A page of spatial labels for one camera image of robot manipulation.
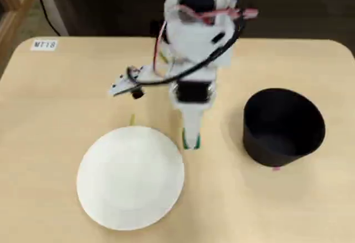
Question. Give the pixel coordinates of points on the short green tape mark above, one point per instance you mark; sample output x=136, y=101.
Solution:
x=132, y=120

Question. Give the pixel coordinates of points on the white table label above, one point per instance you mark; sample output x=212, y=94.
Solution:
x=43, y=45

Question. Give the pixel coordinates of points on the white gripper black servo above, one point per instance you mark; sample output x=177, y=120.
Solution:
x=192, y=92

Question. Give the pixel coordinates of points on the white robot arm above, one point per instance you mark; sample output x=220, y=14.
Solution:
x=194, y=40

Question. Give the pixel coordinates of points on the wooden furniture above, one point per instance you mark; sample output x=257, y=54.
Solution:
x=12, y=12

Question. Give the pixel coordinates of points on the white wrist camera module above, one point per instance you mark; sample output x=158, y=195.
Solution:
x=124, y=83

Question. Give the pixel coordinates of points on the black round bin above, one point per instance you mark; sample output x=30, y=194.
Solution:
x=280, y=126

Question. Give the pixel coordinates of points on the white round plate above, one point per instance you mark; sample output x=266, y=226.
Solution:
x=130, y=176

